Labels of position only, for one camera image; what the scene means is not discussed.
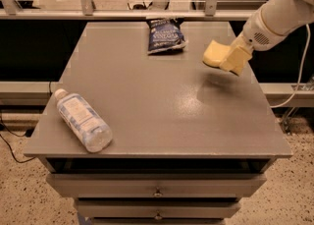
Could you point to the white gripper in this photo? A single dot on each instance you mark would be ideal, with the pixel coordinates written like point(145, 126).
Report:
point(256, 34)

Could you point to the yellow sponge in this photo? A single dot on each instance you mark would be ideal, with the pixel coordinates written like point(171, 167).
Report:
point(215, 54)

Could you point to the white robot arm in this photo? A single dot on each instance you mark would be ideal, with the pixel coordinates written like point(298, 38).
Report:
point(285, 16)

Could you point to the blue chip bag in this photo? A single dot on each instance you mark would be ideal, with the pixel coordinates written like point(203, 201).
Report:
point(165, 35)

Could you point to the grey drawer cabinet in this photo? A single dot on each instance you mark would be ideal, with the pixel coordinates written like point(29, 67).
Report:
point(170, 114)

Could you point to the upper grey drawer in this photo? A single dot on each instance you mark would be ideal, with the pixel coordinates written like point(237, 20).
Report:
point(101, 185)

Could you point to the grey drawer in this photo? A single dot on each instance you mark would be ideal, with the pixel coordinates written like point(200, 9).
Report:
point(127, 208)
point(101, 185)

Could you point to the upper drawer knob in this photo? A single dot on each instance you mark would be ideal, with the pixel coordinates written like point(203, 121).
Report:
point(157, 193)

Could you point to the drawer knob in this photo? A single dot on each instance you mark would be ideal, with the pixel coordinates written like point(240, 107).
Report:
point(157, 193)
point(158, 216)

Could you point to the clear plastic water bottle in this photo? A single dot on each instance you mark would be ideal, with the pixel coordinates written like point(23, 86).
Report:
point(86, 124)

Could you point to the lower drawer knob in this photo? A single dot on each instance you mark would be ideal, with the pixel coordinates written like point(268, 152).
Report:
point(158, 216)

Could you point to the lower grey drawer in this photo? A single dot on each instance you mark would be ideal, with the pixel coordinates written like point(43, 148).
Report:
point(127, 208)

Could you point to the metal frame rail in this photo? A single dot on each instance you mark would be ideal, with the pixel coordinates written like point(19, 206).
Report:
point(127, 15)

